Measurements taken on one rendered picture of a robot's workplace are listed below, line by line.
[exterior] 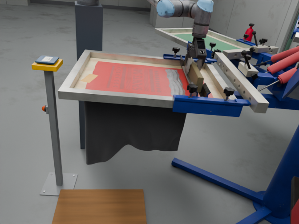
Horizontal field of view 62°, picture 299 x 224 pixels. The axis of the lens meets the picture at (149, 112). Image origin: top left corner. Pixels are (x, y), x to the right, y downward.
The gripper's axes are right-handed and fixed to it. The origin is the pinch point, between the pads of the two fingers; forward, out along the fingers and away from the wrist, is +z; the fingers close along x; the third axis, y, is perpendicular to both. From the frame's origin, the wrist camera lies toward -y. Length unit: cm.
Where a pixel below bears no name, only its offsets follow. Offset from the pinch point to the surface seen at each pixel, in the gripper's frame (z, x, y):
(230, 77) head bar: 0.1, -20.7, -0.9
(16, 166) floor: 101, 117, 29
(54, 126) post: 48, 78, 10
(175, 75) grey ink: 5.1, 7.5, 7.2
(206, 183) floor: 101, -36, 22
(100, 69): 5.6, 48.9, 8.0
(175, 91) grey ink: 5.3, 9.5, -13.4
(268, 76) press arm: -2.9, -39.8, -1.9
